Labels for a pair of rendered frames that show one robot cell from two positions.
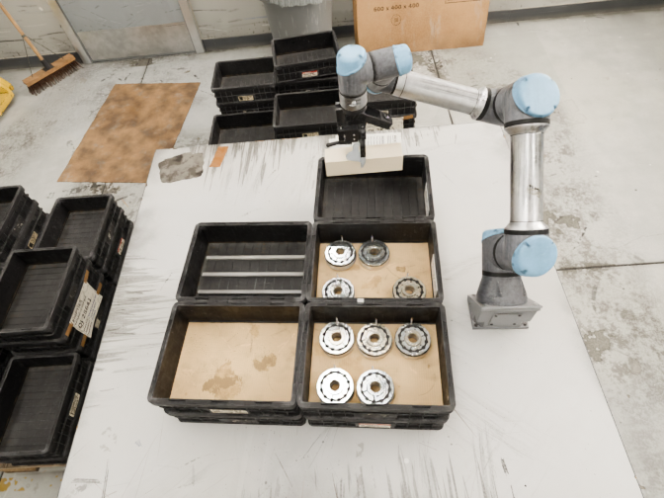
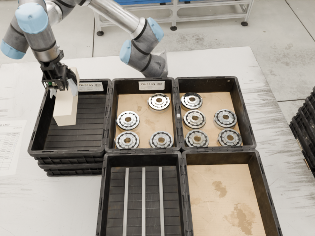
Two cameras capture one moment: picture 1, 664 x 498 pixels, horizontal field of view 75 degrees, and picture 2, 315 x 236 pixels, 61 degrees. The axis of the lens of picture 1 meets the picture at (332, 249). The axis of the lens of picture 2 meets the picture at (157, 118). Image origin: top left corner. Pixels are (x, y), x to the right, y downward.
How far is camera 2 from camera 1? 101 cm
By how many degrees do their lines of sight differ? 53
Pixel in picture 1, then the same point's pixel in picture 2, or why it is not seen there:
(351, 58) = (40, 9)
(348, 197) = (66, 142)
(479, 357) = not seen: hidden behind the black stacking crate
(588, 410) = (204, 55)
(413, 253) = (126, 101)
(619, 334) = not seen: hidden behind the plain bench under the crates
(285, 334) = (195, 177)
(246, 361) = (221, 202)
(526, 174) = (116, 6)
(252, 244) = (108, 219)
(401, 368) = (207, 109)
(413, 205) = (84, 101)
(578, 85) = not seen: outside the picture
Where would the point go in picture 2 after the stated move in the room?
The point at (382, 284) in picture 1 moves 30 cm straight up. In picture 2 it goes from (151, 118) to (149, 71)
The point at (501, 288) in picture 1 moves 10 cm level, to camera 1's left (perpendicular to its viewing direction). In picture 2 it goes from (156, 60) to (160, 73)
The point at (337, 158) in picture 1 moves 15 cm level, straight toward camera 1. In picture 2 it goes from (68, 106) to (110, 101)
